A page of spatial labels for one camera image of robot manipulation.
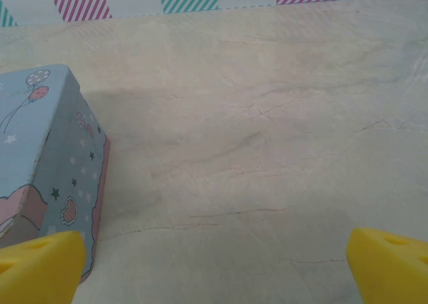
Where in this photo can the light blue cartoon tin box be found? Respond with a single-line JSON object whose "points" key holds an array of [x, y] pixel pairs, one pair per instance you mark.
{"points": [[67, 150]]}

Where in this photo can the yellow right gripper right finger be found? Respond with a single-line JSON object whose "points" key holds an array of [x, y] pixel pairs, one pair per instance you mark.
{"points": [[391, 270]]}

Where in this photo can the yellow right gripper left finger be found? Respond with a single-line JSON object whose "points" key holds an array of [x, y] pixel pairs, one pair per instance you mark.
{"points": [[40, 270]]}

